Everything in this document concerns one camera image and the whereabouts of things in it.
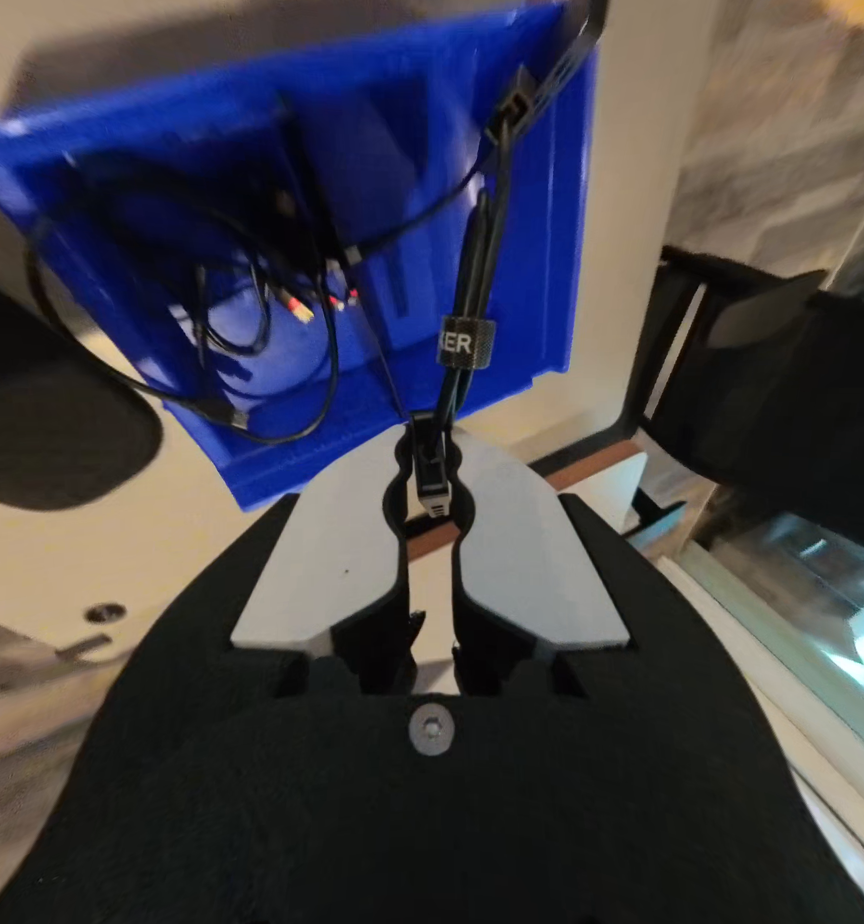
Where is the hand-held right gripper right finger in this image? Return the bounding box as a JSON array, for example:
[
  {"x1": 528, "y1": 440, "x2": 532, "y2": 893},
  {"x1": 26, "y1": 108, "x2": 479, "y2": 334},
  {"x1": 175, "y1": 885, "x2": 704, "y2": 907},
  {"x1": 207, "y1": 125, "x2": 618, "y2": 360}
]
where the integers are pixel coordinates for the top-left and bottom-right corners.
[{"x1": 450, "y1": 426, "x2": 631, "y2": 671}]

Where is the black strapped usb cable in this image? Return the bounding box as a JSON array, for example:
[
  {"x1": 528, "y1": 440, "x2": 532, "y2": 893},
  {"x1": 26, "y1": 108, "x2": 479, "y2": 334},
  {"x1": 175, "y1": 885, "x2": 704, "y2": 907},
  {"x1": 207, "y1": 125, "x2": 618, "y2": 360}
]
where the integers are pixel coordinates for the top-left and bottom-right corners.
[{"x1": 409, "y1": 0, "x2": 612, "y2": 519}]

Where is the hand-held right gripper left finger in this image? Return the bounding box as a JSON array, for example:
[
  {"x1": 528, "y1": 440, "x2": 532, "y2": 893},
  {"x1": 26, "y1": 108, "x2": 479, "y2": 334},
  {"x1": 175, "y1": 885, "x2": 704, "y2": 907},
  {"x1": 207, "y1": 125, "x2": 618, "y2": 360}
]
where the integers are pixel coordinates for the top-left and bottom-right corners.
[{"x1": 230, "y1": 423, "x2": 427, "y2": 676}]

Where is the black frame furniture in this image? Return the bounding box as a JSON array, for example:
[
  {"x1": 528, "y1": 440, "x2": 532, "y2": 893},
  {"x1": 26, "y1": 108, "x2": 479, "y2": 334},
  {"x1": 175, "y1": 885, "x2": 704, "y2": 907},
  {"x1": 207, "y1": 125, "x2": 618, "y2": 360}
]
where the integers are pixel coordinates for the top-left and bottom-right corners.
[{"x1": 623, "y1": 244, "x2": 864, "y2": 510}]

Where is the blue plastic bin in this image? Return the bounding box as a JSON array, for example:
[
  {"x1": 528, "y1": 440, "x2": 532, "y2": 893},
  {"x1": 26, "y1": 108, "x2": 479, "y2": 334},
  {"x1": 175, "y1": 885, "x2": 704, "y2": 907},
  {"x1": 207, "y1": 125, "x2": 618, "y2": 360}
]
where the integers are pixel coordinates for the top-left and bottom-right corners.
[{"x1": 0, "y1": 0, "x2": 597, "y2": 515}]

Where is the black cable with red plug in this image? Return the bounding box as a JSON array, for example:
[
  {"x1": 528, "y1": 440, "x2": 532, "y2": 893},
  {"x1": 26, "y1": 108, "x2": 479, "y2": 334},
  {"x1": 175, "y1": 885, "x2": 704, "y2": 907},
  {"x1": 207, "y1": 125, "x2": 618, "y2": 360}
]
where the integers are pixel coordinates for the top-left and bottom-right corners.
[{"x1": 259, "y1": 274, "x2": 364, "y2": 326}]

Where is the tangle of black cables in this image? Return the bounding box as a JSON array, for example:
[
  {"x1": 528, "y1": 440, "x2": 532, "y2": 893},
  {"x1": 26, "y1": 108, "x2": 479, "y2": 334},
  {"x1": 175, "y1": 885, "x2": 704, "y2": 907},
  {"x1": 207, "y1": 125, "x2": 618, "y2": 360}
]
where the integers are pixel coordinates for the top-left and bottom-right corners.
[{"x1": 26, "y1": 141, "x2": 480, "y2": 447}]

